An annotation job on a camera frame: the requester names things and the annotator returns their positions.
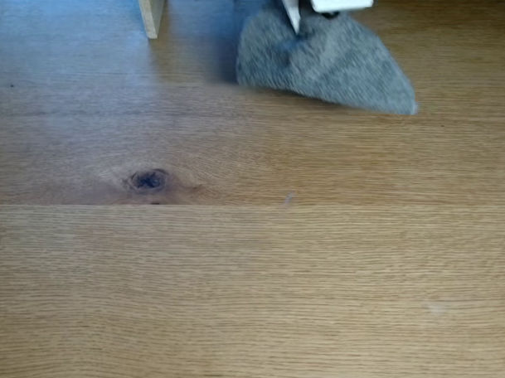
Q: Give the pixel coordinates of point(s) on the pale wooden stand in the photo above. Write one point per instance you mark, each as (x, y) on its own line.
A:
(151, 11)

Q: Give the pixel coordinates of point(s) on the grey-blue microfibre cloth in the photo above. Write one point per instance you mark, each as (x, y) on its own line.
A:
(331, 67)

